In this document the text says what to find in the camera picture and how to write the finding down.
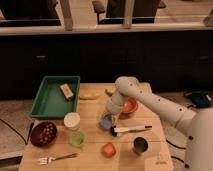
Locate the green pear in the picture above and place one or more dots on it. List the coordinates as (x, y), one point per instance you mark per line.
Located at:
(109, 92)

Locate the blue cup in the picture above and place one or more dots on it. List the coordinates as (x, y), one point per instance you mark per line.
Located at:
(106, 122)

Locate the green plastic tray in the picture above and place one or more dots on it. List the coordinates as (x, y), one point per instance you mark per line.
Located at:
(50, 102)

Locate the white lidded cup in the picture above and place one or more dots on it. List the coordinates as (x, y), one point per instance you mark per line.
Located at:
(72, 120)

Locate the dark red patterned bowl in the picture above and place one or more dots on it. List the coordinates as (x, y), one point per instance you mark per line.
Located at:
(43, 134)

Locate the yellow banana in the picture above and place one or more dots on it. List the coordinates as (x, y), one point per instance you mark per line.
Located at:
(92, 96)

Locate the orange fruit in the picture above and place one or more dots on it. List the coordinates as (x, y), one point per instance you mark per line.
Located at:
(108, 150)

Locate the dark metal cup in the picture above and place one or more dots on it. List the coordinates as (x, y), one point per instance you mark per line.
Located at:
(140, 145)

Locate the tan rectangular sponge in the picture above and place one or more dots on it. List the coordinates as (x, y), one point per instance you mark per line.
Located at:
(66, 91)

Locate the blue black object on floor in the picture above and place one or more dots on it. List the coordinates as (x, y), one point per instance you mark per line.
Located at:
(199, 99)

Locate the orange bowl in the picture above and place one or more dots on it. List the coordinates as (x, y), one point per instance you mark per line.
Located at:
(130, 106)

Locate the silver fork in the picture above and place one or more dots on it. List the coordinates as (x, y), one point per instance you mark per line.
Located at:
(48, 160)

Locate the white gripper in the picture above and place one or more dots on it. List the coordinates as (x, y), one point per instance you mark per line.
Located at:
(115, 104)

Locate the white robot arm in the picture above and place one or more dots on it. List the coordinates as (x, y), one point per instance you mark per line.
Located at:
(196, 126)

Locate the green translucent cup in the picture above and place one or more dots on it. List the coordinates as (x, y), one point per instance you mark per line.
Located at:
(76, 138)

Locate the black office chair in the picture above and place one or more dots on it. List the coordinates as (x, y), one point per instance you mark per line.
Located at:
(127, 11)

